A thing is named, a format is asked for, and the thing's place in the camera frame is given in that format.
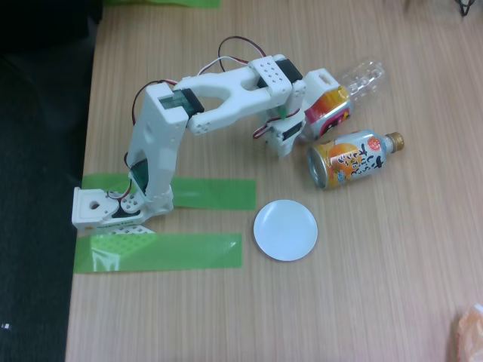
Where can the clear plastic bottle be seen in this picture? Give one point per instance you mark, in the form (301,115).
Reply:
(328,109)

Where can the orange juice bottle can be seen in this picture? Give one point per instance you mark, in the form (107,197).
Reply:
(352,158)

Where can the green paper label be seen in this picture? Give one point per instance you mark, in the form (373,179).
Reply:
(282,113)

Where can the green tape strip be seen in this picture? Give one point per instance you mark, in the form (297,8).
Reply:
(158,3)
(219,194)
(181,252)

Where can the small white round plate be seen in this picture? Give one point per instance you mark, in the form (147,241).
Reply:
(285,230)

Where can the orange translucent plastic bag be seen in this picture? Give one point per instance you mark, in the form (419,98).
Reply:
(471,332)

